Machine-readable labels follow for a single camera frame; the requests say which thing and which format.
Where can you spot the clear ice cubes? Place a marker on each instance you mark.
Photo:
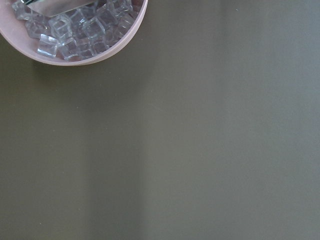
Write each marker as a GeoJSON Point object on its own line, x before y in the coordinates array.
{"type": "Point", "coordinates": [80, 33]}

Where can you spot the metal scoop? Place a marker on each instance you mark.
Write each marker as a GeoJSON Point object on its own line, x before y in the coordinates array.
{"type": "Point", "coordinates": [51, 8]}

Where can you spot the pink bowl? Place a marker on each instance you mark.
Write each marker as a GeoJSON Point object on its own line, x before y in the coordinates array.
{"type": "Point", "coordinates": [16, 35]}

